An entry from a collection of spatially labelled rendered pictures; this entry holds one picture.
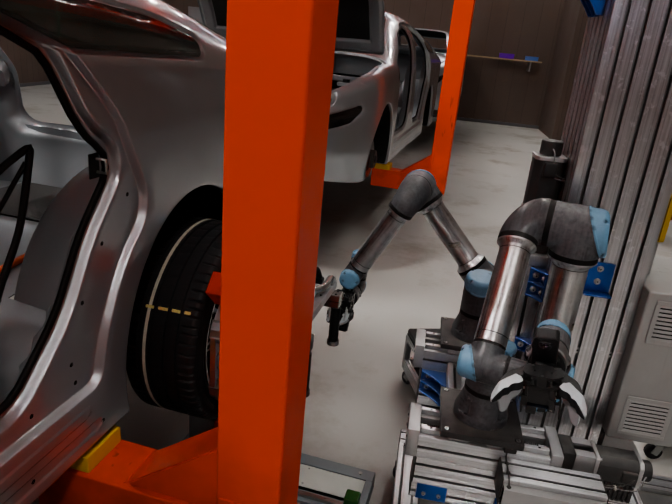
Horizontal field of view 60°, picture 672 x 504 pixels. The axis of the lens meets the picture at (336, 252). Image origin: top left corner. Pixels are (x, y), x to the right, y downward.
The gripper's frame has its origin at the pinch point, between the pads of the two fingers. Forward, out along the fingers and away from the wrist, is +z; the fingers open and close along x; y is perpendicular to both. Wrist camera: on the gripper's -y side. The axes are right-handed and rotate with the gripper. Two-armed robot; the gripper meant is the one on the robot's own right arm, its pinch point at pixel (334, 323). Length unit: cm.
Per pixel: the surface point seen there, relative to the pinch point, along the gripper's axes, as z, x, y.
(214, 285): 43, -26, 27
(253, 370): 81, 2, 28
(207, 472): 79, -9, -4
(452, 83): -339, 3, 67
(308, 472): -8, -7, -75
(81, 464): 80, -44, -12
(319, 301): 15.5, -2.1, 15.0
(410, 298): -220, 5, -83
